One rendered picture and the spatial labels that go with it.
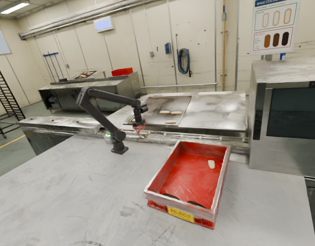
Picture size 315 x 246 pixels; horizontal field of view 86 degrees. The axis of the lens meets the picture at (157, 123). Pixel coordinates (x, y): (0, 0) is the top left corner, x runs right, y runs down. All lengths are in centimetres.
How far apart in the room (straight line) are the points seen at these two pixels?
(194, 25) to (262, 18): 312
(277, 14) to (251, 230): 161
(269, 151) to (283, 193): 20
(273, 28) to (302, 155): 118
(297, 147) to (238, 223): 45
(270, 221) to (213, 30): 436
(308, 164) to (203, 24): 418
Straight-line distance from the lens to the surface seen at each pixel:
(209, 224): 82
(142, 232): 86
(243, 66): 454
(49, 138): 232
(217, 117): 145
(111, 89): 421
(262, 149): 103
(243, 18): 447
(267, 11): 191
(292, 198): 101
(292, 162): 108
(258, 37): 191
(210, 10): 484
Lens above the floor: 153
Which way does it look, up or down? 25 degrees down
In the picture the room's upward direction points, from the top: 10 degrees counter-clockwise
